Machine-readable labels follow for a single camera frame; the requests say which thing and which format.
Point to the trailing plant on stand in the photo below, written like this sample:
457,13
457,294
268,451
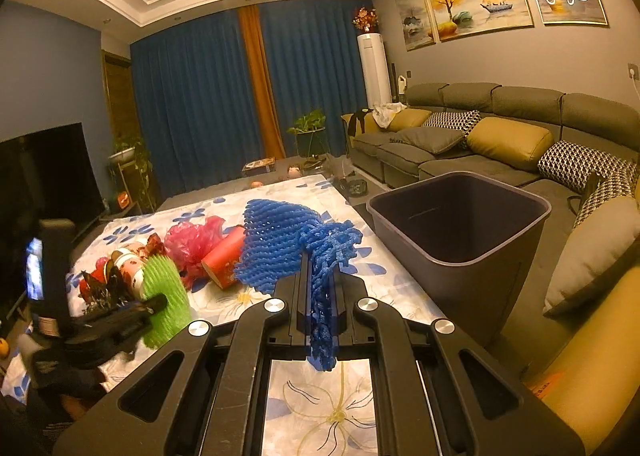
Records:
130,155

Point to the wall socket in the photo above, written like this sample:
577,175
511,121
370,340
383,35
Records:
633,70

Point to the floral blue white blanket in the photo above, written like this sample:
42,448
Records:
320,411

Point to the potted plant on stand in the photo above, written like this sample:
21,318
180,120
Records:
310,128

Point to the red paper cup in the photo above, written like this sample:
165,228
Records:
225,256

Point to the glass coffee table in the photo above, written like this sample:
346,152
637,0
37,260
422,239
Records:
350,183

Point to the grey cushion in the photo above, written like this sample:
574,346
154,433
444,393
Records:
430,139

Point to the blue curtain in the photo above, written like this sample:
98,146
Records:
315,65
195,110

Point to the flat printed box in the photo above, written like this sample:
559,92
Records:
259,166

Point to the grey trash bin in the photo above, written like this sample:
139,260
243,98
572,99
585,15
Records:
450,236

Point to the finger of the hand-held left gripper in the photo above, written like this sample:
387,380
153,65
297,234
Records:
147,310

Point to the blue foam net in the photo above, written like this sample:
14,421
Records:
280,241

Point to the red snack bag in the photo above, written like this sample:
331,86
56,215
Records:
95,288

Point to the artificial flower bouquet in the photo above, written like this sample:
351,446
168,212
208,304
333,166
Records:
365,19

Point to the large yellow leather cushion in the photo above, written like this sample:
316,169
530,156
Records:
600,376

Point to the small landscape painting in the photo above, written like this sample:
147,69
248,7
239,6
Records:
415,18

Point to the green foam net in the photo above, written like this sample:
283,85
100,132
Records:
165,281

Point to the houndstooth pillow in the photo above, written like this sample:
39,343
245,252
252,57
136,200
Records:
452,120
575,163
612,196

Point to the orange curtain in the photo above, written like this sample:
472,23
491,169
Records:
260,85

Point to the dark television stand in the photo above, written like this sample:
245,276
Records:
120,217

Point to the white cloth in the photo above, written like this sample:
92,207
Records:
387,113

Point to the small doll figure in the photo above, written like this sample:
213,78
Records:
293,170

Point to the black television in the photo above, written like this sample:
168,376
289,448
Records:
45,175

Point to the pink plastic bag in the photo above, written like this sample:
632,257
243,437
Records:
195,241

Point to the white standing air conditioner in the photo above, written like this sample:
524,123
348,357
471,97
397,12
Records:
375,70

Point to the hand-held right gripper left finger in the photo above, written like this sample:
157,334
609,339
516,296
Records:
287,308

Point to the brown snack wrapper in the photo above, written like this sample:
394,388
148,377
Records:
155,246

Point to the grey sofa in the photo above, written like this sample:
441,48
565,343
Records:
435,163

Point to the person's left hand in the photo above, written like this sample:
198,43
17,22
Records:
65,373

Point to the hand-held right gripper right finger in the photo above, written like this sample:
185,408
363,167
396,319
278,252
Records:
352,308

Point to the orange pumpkin lantern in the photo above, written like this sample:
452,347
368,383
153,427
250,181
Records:
122,200

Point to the small yellow cushion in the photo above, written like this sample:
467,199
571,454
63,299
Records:
407,120

